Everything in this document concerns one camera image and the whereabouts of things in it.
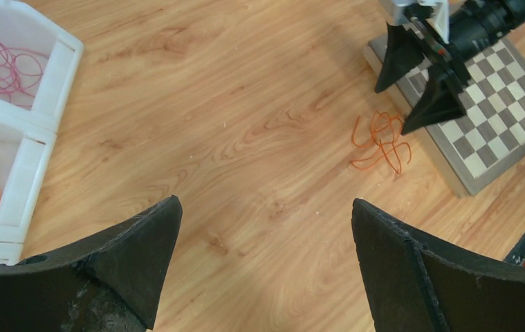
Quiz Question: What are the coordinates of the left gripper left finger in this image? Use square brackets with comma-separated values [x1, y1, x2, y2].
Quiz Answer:
[0, 196, 183, 331]

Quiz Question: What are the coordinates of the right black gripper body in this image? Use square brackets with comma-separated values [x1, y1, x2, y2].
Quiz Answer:
[408, 4, 471, 90]

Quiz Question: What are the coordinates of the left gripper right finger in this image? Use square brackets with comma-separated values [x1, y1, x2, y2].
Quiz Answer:
[351, 199, 525, 331]

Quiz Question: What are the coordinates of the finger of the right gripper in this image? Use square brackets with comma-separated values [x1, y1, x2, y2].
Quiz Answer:
[375, 24, 425, 93]
[401, 68, 466, 135]

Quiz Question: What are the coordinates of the wooden chessboard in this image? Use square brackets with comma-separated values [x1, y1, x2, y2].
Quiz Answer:
[362, 20, 525, 198]

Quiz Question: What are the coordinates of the white three-compartment tray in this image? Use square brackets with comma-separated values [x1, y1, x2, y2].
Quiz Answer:
[0, 1, 84, 265]

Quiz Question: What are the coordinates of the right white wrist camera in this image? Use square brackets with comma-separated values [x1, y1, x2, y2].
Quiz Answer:
[378, 0, 450, 44]

